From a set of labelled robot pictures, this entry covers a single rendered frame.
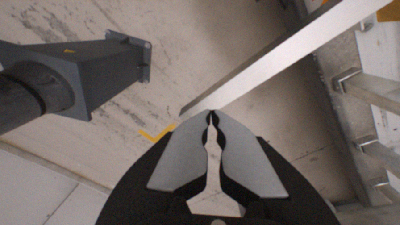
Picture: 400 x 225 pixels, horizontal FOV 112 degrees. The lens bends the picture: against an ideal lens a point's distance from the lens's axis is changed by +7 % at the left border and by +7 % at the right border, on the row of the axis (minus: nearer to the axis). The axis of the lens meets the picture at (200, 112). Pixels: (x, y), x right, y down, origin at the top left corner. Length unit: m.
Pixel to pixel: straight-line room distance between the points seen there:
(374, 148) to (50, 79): 1.02
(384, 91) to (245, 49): 0.80
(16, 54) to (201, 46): 0.83
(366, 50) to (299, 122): 1.00
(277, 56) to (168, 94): 1.05
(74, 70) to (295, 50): 0.62
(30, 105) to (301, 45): 0.67
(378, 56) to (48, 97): 0.99
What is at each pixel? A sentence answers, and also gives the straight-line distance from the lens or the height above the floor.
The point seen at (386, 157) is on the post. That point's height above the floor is 0.77.
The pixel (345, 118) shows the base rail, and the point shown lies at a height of 0.70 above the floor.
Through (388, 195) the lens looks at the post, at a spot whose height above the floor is 0.75.
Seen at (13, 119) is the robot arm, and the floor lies 0.77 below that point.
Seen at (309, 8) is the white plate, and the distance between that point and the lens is 0.38.
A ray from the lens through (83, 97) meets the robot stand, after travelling 0.68.
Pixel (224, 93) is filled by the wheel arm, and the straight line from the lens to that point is 0.19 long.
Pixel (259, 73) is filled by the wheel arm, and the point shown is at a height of 0.86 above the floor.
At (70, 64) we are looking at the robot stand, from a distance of 0.64.
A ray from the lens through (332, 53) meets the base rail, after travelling 0.44.
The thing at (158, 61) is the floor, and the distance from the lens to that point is 1.12.
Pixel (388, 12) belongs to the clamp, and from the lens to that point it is 0.29.
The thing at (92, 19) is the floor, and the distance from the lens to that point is 1.30.
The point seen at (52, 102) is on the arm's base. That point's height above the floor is 0.67.
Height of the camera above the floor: 1.04
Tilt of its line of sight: 58 degrees down
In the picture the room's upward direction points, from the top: 173 degrees counter-clockwise
